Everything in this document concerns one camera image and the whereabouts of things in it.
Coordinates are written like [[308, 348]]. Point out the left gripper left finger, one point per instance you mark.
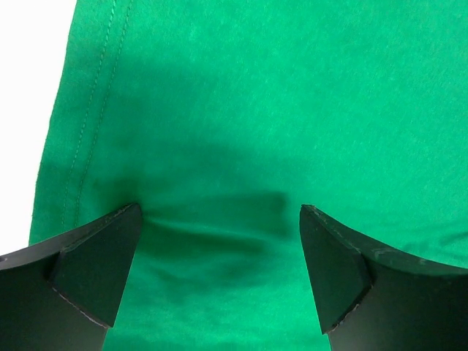
[[64, 293]]

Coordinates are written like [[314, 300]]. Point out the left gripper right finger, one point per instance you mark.
[[371, 296]]

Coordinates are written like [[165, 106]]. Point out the green t shirt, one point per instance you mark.
[[222, 118]]

